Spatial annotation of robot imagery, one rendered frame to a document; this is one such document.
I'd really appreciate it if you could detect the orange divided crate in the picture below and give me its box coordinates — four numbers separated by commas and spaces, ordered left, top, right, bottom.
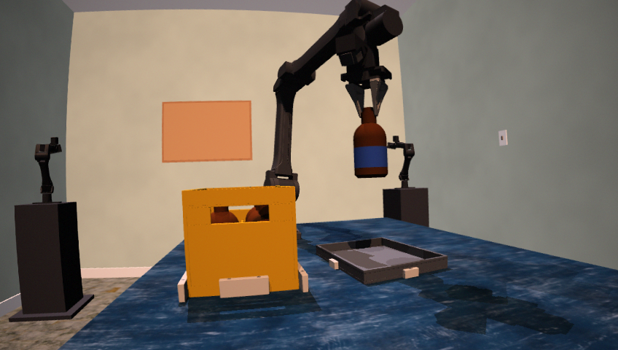
181, 186, 299, 298

